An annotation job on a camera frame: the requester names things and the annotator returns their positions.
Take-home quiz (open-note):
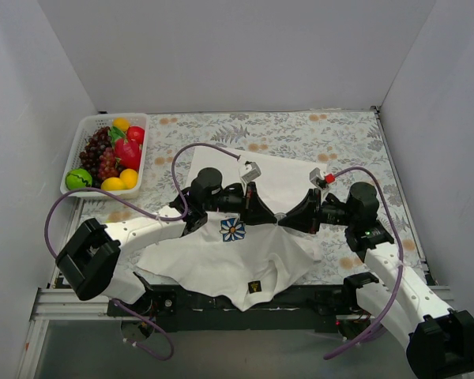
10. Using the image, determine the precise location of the white t-shirt with flower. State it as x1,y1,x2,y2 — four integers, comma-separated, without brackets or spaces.
136,146,325,312

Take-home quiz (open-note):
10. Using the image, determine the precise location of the round shiny brooch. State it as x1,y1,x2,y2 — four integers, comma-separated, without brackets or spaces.
275,212,286,222

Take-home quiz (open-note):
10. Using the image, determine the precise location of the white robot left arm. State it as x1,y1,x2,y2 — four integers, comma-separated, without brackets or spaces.
56,163,277,316

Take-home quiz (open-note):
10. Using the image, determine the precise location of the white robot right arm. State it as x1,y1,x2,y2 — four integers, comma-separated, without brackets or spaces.
279,182,474,378

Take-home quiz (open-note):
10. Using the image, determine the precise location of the floral tablecloth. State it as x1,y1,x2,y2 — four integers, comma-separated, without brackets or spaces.
70,110,423,285

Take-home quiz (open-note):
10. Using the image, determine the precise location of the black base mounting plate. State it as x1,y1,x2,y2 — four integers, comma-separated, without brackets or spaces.
106,284,388,332

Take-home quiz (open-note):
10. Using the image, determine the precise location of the orange fruit toy bottom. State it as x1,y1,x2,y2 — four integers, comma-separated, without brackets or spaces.
119,169,138,190

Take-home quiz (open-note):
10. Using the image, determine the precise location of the orange fruit toy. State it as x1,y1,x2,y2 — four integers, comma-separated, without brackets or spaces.
119,169,138,190
112,118,130,133

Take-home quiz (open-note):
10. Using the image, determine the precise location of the red dragon fruit toy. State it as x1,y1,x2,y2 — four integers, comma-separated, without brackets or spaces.
114,138,141,171

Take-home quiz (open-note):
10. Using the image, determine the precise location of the red apple toy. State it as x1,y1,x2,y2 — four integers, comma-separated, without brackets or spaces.
126,126,145,145

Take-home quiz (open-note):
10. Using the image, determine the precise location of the yellow lemon toy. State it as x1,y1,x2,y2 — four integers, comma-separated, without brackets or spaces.
100,177,126,192

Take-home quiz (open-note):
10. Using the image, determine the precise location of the orange fruit toy top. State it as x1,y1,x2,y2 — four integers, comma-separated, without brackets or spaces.
112,118,130,133

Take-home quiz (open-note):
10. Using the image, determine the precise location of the purple grape bunch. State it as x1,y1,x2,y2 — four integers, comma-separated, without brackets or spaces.
79,126,124,188

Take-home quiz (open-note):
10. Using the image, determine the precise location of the green watermelon toy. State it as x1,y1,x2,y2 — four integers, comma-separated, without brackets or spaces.
65,168,92,190

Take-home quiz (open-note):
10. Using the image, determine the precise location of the white plastic basket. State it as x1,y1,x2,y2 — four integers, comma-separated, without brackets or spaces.
60,113,149,199

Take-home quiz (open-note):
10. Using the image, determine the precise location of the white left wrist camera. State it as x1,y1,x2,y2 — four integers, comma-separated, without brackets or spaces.
238,157,261,187

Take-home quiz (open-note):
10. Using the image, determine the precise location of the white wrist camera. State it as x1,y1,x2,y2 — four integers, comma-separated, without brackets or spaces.
238,157,261,187
309,167,335,190

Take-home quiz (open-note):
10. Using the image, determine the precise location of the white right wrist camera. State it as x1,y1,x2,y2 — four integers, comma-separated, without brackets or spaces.
309,167,335,190

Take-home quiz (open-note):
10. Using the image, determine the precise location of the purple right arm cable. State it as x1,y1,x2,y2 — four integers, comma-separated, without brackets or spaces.
323,166,404,360

